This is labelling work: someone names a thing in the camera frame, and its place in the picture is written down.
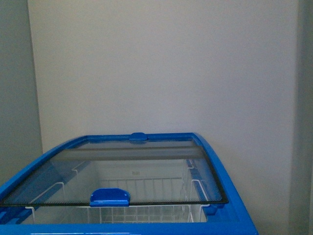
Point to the white blue chest freezer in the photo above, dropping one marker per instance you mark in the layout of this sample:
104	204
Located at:
230	218

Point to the white wire freezer basket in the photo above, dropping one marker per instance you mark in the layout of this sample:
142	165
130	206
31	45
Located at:
117	192

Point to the glass sliding freezer lid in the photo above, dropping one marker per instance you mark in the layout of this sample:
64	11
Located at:
59	167

